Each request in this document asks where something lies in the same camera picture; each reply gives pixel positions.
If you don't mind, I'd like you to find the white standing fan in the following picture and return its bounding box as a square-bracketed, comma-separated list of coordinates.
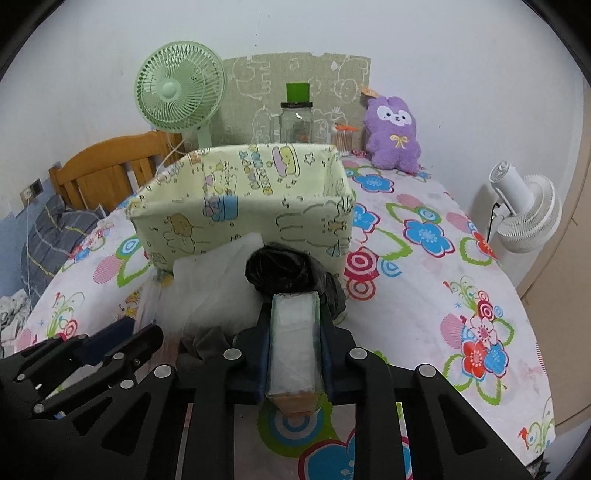
[489, 161, 562, 254]

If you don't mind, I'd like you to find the yellow cartoon fabric storage box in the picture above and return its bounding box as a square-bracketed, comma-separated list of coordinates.
[126, 143, 355, 276]

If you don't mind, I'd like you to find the purple plush bunny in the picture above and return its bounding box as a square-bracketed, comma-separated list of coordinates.
[363, 96, 422, 174]

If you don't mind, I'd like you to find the white cloth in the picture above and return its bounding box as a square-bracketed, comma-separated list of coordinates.
[155, 233, 263, 338]

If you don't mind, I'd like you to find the glass mason jar mug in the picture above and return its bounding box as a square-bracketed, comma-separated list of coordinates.
[270, 102, 314, 144]

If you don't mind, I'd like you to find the green desk fan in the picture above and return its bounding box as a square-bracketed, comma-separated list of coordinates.
[134, 41, 226, 149]

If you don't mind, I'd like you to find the green cup on jar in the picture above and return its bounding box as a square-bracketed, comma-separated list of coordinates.
[286, 82, 311, 103]

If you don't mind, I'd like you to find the green cartoon patterned board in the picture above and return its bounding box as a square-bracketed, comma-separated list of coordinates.
[211, 53, 370, 146]

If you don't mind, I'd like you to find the wooden bed headboard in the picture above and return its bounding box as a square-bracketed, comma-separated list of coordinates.
[48, 130, 182, 212]

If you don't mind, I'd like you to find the wall power socket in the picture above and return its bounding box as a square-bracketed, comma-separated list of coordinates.
[20, 179, 43, 205]

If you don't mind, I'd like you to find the cotton swab jar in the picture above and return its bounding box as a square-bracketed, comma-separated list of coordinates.
[331, 123, 359, 155]

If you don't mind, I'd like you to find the green orange tissue pack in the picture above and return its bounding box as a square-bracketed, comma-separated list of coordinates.
[266, 292, 324, 416]

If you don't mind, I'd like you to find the blue plaid pillow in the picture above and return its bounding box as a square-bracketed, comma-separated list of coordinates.
[21, 195, 105, 304]

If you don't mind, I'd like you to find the floral tablecloth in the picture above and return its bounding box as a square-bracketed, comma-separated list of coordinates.
[13, 156, 555, 471]

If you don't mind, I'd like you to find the white crumpled bedding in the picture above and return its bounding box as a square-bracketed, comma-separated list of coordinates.
[0, 289, 31, 359]

